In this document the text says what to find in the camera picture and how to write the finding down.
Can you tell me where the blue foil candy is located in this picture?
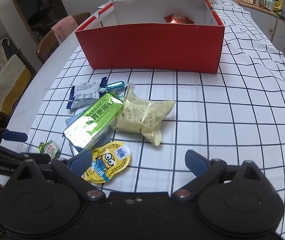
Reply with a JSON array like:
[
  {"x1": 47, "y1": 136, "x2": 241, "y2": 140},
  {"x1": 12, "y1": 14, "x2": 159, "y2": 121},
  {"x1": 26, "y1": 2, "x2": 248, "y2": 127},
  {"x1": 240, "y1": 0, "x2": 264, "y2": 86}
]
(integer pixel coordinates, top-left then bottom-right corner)
[{"x1": 99, "y1": 80, "x2": 126, "y2": 93}]

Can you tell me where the black snack packet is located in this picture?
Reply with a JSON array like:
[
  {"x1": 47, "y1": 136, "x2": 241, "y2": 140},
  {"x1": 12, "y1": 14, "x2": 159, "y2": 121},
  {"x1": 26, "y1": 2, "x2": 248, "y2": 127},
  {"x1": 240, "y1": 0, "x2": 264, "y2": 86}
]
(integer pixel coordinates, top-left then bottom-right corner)
[{"x1": 69, "y1": 128, "x2": 111, "y2": 155}]

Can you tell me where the wooden chair with pink towel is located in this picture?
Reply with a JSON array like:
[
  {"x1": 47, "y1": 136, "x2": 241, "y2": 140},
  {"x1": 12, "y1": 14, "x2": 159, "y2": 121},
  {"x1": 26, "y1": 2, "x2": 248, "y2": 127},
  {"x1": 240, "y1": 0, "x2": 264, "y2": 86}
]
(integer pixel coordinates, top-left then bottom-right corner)
[{"x1": 36, "y1": 12, "x2": 91, "y2": 64}]

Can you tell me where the white drawer cabinet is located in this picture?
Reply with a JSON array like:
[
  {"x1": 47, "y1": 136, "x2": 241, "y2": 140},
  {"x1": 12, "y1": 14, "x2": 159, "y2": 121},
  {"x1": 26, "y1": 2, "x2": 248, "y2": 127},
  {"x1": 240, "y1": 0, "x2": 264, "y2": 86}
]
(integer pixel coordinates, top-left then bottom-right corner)
[{"x1": 242, "y1": 6, "x2": 285, "y2": 55}]

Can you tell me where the pink towel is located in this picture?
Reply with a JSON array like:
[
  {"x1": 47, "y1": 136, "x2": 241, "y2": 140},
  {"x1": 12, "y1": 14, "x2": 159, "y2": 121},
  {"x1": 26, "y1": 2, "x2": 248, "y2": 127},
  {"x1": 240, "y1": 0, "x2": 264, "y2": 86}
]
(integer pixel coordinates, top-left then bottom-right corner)
[{"x1": 51, "y1": 16, "x2": 79, "y2": 44}]

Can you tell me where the cushioned chair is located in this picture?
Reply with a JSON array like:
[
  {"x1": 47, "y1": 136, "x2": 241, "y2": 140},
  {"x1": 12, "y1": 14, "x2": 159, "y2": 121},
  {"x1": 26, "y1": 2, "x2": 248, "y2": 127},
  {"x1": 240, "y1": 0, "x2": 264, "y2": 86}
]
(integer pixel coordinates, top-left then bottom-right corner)
[{"x1": 0, "y1": 36, "x2": 35, "y2": 116}]

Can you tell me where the red cardboard box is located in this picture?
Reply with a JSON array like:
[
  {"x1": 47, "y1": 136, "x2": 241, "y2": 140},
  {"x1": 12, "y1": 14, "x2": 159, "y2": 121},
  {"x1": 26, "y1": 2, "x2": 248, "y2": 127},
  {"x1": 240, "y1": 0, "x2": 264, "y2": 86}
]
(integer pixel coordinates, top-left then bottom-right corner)
[{"x1": 75, "y1": 0, "x2": 225, "y2": 74}]

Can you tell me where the red Oreo snack bag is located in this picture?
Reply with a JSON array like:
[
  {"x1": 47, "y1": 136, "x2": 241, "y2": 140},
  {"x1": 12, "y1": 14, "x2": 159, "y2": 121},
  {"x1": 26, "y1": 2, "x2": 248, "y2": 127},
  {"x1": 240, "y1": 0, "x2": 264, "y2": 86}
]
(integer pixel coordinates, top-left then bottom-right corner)
[{"x1": 164, "y1": 14, "x2": 194, "y2": 24}]

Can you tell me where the yellow minion jelly cup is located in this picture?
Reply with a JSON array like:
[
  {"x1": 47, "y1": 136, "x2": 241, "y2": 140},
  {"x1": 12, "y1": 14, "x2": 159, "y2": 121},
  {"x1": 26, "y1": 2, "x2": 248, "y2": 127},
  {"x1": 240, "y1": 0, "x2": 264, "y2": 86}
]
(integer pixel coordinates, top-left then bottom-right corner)
[{"x1": 81, "y1": 141, "x2": 131, "y2": 184}]

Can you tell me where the green silver snack packet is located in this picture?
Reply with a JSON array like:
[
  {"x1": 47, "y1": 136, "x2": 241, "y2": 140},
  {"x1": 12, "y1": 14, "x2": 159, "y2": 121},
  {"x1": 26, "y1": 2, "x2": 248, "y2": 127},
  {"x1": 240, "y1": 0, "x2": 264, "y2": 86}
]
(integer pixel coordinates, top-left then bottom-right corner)
[{"x1": 63, "y1": 92, "x2": 125, "y2": 148}]

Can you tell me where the white blue biscuit packet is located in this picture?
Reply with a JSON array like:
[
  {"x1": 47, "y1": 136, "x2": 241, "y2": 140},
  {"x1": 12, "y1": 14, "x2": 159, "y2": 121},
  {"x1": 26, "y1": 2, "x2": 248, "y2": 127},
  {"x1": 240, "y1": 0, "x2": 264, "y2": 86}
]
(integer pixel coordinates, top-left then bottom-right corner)
[{"x1": 66, "y1": 77, "x2": 107, "y2": 109}]

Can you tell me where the green white jelly cup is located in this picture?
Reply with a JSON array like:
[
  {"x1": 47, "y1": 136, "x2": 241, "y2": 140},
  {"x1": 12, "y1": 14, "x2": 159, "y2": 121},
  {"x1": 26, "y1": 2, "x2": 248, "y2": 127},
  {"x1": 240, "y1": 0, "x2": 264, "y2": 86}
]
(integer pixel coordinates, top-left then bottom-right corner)
[{"x1": 38, "y1": 140, "x2": 59, "y2": 159}]

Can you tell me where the light blue snack packet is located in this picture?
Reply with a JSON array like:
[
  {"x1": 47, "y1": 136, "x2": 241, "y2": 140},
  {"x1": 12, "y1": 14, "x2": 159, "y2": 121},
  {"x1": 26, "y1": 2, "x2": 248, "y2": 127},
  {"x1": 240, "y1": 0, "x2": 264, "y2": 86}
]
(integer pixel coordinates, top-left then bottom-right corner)
[{"x1": 65, "y1": 113, "x2": 82, "y2": 127}]

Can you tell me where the pale yellow snack packet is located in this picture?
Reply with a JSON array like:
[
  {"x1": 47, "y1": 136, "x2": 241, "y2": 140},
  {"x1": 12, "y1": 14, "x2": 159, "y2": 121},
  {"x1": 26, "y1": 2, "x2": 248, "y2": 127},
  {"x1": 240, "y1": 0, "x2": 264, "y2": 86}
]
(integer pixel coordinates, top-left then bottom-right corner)
[{"x1": 111, "y1": 85, "x2": 175, "y2": 146}]

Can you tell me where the white grid tablecloth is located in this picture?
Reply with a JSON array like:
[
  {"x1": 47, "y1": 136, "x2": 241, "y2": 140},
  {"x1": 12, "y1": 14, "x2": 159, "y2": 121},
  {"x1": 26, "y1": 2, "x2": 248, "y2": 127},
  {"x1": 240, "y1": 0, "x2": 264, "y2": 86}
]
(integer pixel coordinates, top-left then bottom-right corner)
[{"x1": 23, "y1": 0, "x2": 285, "y2": 238}]

